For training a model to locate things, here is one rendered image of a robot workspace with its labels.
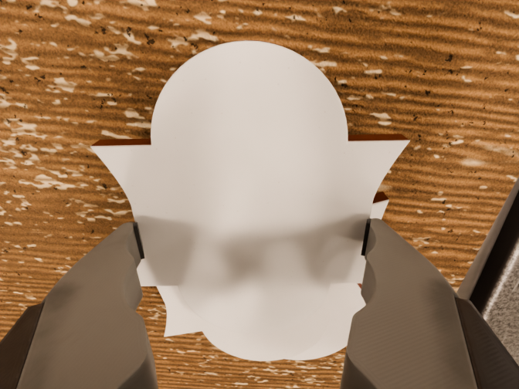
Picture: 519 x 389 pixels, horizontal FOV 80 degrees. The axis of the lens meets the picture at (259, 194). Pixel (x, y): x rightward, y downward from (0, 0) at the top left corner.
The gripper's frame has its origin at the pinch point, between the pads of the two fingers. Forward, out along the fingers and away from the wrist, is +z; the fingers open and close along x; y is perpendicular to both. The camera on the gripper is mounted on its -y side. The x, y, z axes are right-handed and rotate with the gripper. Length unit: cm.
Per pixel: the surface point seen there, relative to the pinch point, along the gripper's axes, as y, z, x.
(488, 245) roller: 4.8, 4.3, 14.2
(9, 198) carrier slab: 0.2, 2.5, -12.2
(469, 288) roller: 8.3, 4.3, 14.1
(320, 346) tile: 10.4, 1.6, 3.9
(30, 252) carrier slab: 3.6, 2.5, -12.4
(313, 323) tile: 7.2, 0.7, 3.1
